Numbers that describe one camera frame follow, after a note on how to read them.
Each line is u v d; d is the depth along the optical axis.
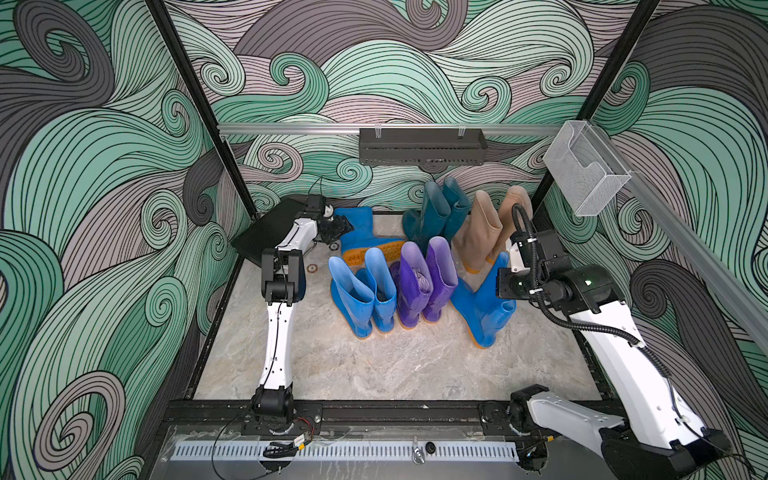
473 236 0.93
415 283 0.75
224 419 0.74
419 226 0.98
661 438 0.36
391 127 0.95
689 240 0.60
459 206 0.88
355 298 0.67
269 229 1.14
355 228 1.10
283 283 0.67
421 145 0.96
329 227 0.98
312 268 1.04
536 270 0.49
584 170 0.79
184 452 0.70
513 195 0.90
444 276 0.71
